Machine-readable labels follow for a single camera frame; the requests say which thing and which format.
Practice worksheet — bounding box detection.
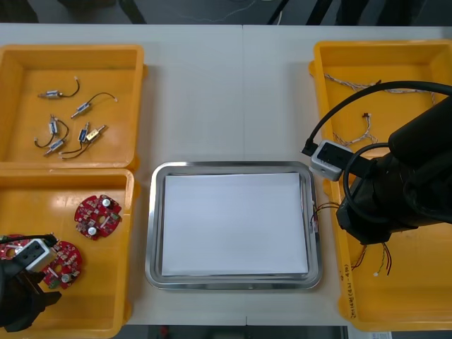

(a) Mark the yellow-orange plastic bin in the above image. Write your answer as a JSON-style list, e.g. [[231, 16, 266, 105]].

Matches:
[[309, 39, 452, 169], [323, 164, 452, 333], [0, 168, 141, 335], [0, 44, 149, 172]]

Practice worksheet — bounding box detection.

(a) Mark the round red circuit board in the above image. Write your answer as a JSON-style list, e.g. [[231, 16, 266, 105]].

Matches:
[[73, 194, 124, 242], [41, 240, 86, 291], [0, 232, 33, 261]]

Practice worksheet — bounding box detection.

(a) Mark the blue-white twisted wire harness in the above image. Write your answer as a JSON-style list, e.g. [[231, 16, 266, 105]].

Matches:
[[323, 72, 439, 106], [333, 111, 376, 148]]

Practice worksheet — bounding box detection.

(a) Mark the steel tray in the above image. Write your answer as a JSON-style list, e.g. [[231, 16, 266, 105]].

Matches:
[[144, 160, 323, 291]]

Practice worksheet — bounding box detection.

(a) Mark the multicolour wire harness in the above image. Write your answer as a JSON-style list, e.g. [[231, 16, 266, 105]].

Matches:
[[349, 243, 369, 272], [309, 203, 393, 278]]

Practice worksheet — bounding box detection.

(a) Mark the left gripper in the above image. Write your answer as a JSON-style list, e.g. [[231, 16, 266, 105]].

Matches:
[[0, 270, 63, 333]]

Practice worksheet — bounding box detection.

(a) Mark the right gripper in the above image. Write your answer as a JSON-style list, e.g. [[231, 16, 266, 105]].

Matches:
[[336, 175, 408, 246]]

